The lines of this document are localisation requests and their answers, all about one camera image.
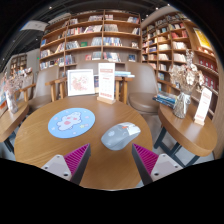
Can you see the grey computer mouse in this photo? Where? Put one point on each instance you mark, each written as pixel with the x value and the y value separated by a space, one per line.
pixel 118 137

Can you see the white framed flower picture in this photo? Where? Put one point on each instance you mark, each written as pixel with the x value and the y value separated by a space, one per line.
pixel 81 82

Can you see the white hanging ceiling sign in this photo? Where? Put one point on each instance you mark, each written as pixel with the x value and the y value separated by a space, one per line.
pixel 34 25

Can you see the distant wooden bookshelf unit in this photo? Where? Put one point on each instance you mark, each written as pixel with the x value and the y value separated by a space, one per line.
pixel 18 63

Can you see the stack of books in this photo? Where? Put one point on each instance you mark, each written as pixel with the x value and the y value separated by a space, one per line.
pixel 165 99

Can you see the glass vase with pink flowers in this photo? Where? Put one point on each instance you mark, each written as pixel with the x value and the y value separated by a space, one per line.
pixel 12 100

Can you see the round blue bunny mouse pad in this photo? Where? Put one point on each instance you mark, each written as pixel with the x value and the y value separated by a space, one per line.
pixel 71 122

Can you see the wide wooden bookshelf unit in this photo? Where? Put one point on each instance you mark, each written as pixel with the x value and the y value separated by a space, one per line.
pixel 90 36

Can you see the glass vase with dried flowers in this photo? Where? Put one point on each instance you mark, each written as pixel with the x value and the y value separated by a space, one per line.
pixel 185 86

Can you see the white sign with wooden base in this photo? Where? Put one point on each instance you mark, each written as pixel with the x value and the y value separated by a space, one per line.
pixel 106 81

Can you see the angled wooden bookshelf unit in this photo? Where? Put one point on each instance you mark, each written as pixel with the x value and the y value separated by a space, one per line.
pixel 173 43

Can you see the brown padded wooden armchair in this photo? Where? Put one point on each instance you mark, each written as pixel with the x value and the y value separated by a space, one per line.
pixel 45 86
pixel 143 86
pixel 86 65

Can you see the small white red sign stand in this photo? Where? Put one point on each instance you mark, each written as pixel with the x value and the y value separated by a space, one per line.
pixel 203 106

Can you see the round wooden side table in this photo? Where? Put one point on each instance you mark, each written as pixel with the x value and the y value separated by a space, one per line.
pixel 11 121
pixel 186 133

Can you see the dark cover book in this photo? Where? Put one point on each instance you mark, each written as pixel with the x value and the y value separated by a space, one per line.
pixel 96 83

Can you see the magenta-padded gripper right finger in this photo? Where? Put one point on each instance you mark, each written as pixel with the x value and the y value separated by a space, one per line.
pixel 146 159

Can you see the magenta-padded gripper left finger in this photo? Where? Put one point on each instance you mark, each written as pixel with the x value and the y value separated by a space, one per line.
pixel 76 159

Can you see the light blue book stack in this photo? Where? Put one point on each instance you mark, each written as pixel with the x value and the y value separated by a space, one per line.
pixel 124 74

